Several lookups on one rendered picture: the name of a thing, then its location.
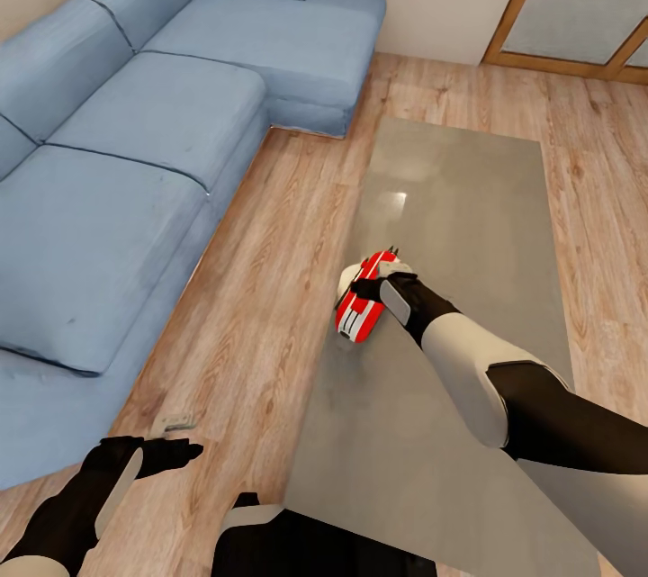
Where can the sofa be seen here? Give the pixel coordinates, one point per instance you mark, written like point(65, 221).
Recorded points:
point(126, 129)

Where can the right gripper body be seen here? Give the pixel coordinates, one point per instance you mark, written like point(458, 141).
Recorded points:
point(368, 289)

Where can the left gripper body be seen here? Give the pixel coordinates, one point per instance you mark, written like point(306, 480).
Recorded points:
point(171, 454)

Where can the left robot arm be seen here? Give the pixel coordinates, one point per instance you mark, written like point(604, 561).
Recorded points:
point(65, 527)

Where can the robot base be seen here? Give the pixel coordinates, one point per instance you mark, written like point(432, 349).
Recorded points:
point(271, 541)

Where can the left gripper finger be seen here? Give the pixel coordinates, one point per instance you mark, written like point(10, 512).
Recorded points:
point(194, 450)

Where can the radio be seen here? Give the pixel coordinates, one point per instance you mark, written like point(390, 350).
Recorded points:
point(356, 317)

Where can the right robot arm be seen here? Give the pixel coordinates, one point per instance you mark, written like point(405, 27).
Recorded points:
point(589, 461)

